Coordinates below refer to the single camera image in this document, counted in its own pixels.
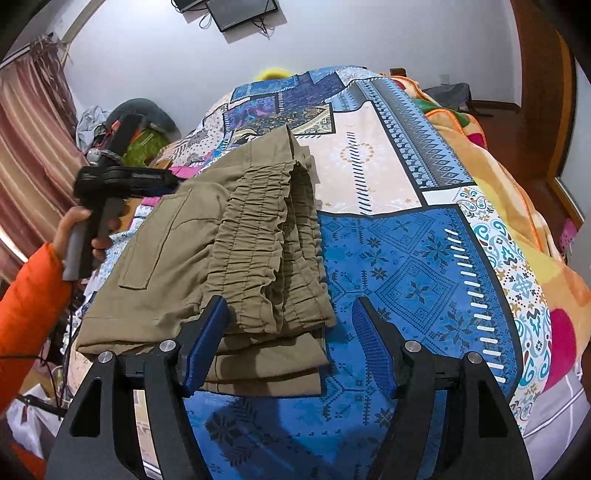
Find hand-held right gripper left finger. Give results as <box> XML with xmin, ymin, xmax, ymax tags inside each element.
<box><xmin>46</xmin><ymin>295</ymin><xmax>232</xmax><ymax>480</ymax></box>

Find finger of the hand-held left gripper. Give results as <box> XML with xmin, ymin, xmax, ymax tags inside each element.
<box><xmin>134</xmin><ymin>169</ymin><xmax>184</xmax><ymax>197</ymax></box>

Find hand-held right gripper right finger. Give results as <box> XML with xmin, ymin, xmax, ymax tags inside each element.
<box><xmin>353</xmin><ymin>296</ymin><xmax>536</xmax><ymax>480</ymax></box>

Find khaki pants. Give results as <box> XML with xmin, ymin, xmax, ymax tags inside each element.
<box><xmin>74</xmin><ymin>124</ymin><xmax>338</xmax><ymax>398</ymax></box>

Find person's left forearm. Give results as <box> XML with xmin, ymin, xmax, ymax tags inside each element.
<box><xmin>0</xmin><ymin>242</ymin><xmax>73</xmax><ymax>416</ymax></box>

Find person's left hand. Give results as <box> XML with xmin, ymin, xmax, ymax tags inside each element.
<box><xmin>53</xmin><ymin>208</ymin><xmax>123</xmax><ymax>264</ymax></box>

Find pale blue clothes pile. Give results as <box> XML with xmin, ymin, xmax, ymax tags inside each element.
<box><xmin>76</xmin><ymin>105</ymin><xmax>112</xmax><ymax>149</ymax></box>

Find striped brown curtain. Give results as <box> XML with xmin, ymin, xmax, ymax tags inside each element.
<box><xmin>0</xmin><ymin>39</ymin><xmax>88</xmax><ymax>278</ymax></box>

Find patchwork printed blanket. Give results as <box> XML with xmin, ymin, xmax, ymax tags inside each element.
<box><xmin>69</xmin><ymin>65</ymin><xmax>555</xmax><ymax>480</ymax></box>

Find yellow foam tube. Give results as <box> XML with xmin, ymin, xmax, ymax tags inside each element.
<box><xmin>253</xmin><ymin>66</ymin><xmax>294</xmax><ymax>80</ymax></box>

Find white plastic bag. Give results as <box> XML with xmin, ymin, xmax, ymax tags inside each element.
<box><xmin>7</xmin><ymin>383</ymin><xmax>66</xmax><ymax>459</ymax></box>

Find pink plastic item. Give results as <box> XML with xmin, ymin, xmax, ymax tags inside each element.
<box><xmin>558</xmin><ymin>219</ymin><xmax>579</xmax><ymax>253</ymax></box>

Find grey backpack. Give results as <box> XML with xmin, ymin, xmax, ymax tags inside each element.
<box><xmin>422</xmin><ymin>82</ymin><xmax>477</xmax><ymax>116</ymax></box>

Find small black wall monitor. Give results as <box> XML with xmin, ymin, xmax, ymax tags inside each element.
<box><xmin>205</xmin><ymin>0</ymin><xmax>280</xmax><ymax>32</ymax></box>

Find wooden door frame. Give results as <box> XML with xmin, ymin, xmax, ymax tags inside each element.
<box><xmin>510</xmin><ymin>0</ymin><xmax>588</xmax><ymax>228</ymax></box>

